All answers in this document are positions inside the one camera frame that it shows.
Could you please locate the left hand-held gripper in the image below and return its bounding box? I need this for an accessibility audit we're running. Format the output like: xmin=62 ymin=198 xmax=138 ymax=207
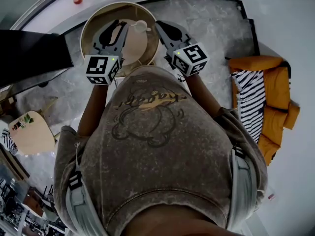
xmin=84 ymin=19 xmax=129 ymax=86

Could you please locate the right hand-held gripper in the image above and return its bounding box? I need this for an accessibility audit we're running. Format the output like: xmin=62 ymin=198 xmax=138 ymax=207
xmin=155 ymin=20 xmax=209 ymax=78

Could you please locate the white cup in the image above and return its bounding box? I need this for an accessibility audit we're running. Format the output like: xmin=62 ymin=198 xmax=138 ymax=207
xmin=133 ymin=20 xmax=152 ymax=33

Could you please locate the person's left forearm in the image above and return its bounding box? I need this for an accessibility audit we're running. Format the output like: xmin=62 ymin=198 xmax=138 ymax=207
xmin=77 ymin=82 xmax=109 ymax=137

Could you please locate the person's right forearm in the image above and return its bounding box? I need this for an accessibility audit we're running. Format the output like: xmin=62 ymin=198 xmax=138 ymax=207
xmin=184 ymin=73 xmax=222 ymax=118

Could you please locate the round wooden glass table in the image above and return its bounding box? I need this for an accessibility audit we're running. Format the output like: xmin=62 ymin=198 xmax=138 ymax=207
xmin=80 ymin=1 xmax=161 ymax=78

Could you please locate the black white striped blanket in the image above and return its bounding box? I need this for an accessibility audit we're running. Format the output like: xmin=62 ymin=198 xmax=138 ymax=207
xmin=230 ymin=70 xmax=267 ymax=144

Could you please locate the person's brown shirt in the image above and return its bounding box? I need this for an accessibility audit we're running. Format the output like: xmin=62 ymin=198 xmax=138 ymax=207
xmin=53 ymin=66 xmax=268 ymax=236

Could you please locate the orange sofa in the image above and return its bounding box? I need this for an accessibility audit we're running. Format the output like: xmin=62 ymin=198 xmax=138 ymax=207
xmin=227 ymin=55 xmax=301 ymax=167

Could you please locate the light wooden side table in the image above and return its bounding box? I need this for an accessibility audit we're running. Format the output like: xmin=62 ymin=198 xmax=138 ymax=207
xmin=8 ymin=110 xmax=60 ymax=156

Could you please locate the grey backpack strap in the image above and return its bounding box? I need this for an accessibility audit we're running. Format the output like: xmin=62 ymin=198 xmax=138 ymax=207
xmin=228 ymin=145 xmax=258 ymax=229
xmin=64 ymin=170 xmax=109 ymax=236

